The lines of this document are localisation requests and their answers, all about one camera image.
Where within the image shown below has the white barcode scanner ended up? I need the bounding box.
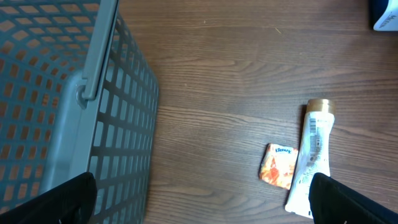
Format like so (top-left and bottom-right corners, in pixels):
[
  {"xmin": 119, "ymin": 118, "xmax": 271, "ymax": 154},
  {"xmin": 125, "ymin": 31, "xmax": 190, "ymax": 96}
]
[{"xmin": 369, "ymin": 0, "xmax": 398, "ymax": 32}]

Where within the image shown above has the small orange tissue packet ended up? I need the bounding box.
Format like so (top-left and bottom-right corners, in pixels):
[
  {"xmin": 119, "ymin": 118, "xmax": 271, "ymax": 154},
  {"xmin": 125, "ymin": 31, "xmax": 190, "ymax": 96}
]
[{"xmin": 259, "ymin": 143, "xmax": 299, "ymax": 190}]

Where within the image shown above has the grey plastic shopping basket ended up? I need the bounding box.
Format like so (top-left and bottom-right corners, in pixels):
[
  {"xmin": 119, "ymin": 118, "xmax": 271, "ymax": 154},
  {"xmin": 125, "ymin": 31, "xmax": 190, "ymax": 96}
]
[{"xmin": 1, "ymin": 0, "xmax": 159, "ymax": 223}]

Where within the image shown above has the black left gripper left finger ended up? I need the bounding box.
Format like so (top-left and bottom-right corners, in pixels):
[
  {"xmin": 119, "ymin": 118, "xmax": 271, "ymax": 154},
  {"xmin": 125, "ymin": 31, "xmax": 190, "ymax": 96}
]
[{"xmin": 1, "ymin": 172, "xmax": 97, "ymax": 224}]

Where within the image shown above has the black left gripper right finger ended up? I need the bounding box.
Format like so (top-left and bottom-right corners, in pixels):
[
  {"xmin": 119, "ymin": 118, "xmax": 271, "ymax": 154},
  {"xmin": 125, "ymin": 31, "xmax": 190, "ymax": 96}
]
[{"xmin": 308, "ymin": 172, "xmax": 397, "ymax": 224}]

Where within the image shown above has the white tube gold cap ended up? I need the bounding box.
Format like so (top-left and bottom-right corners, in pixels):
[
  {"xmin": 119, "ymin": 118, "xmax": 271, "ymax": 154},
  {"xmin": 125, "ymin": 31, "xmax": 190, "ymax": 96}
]
[{"xmin": 285, "ymin": 99, "xmax": 335, "ymax": 219}]

